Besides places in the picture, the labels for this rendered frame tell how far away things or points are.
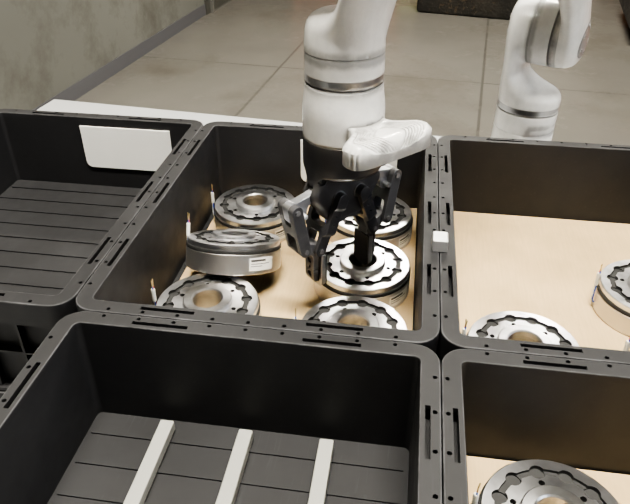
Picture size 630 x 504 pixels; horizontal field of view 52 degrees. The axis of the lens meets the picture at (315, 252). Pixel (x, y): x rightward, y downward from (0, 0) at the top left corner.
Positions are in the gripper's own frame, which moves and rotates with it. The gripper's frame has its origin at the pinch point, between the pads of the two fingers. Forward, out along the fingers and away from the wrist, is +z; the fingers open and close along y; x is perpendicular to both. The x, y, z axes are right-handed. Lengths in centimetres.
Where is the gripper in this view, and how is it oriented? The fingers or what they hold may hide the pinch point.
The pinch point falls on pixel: (340, 258)
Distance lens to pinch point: 68.3
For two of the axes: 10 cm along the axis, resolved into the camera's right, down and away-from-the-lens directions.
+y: -8.0, 3.4, -5.0
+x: 6.0, 4.4, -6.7
